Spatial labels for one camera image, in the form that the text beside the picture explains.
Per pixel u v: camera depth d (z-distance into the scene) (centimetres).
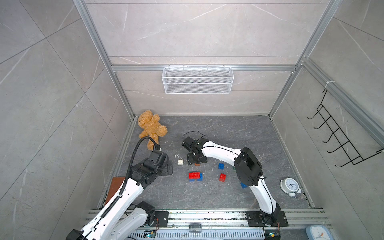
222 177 84
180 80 101
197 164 92
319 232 68
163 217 73
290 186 80
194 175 84
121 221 54
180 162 93
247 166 55
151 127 103
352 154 60
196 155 69
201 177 87
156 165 56
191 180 85
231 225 73
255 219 74
